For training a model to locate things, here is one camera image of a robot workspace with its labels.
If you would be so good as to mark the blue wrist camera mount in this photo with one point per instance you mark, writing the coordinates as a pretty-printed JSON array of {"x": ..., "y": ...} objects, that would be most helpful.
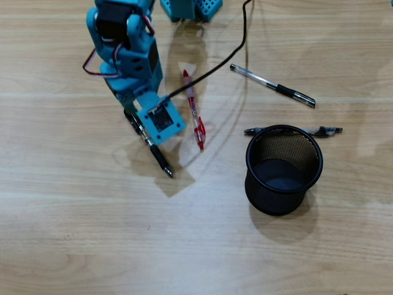
[{"x": 161, "y": 120}]

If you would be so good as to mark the dark translucent retractable pen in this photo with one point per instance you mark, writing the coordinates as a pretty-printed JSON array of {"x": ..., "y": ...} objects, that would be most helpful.
[{"x": 325, "y": 131}]

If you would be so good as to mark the black mesh pen holder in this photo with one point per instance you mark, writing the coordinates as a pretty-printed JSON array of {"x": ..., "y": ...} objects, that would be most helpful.
[{"x": 276, "y": 196}]

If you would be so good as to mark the black pen with silver clip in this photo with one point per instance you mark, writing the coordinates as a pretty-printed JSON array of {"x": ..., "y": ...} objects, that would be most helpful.
[{"x": 158, "y": 155}]

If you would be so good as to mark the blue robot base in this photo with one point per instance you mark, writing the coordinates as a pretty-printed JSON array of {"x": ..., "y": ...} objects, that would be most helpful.
[{"x": 190, "y": 9}]

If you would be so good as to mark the red retractable gel pen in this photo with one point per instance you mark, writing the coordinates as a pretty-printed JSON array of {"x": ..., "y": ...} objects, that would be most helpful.
[{"x": 193, "y": 107}]

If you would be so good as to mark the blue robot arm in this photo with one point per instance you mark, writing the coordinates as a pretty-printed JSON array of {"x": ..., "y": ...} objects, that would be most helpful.
[{"x": 113, "y": 24}]

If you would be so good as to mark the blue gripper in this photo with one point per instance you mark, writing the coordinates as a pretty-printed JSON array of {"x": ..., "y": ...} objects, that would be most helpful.
[{"x": 130, "y": 114}]

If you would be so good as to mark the clear stick pen black grip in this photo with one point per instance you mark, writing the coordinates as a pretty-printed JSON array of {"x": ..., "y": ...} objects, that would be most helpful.
[{"x": 270, "y": 84}]

